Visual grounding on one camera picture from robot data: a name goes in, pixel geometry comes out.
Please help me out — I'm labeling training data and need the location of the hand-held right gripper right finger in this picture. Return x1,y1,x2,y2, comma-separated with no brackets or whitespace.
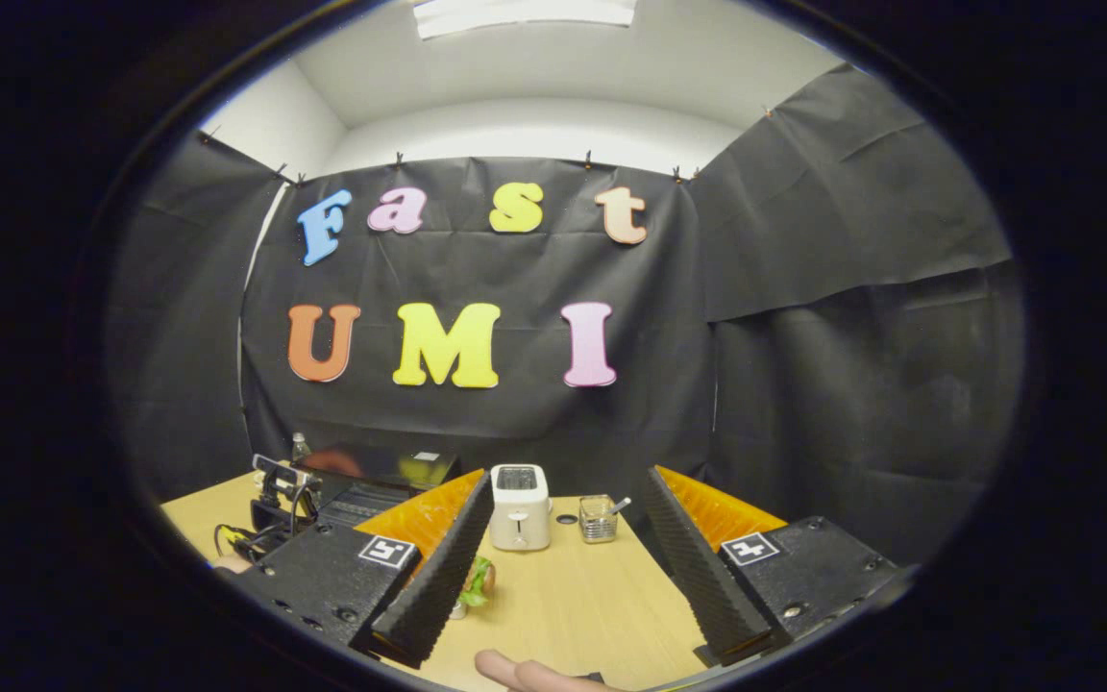
645,465,910,667

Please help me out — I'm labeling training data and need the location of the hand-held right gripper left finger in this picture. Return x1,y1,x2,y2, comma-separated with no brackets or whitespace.
227,469,497,671

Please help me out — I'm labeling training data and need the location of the sandwich with lettuce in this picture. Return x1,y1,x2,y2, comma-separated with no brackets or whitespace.
457,556,497,608

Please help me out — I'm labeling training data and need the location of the black electric oven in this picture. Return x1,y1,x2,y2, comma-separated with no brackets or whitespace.
302,444,463,531

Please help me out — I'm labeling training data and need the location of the white toaster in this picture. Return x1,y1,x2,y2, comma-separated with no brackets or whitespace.
490,464,553,553

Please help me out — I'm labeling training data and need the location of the small clear glass jar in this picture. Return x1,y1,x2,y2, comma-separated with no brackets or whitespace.
579,495,619,545

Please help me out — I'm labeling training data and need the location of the black backdrop cloth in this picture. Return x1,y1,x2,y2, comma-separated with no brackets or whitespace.
107,62,1025,568

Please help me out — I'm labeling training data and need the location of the large ceiling light panel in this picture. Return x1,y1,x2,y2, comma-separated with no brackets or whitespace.
414,0,638,39

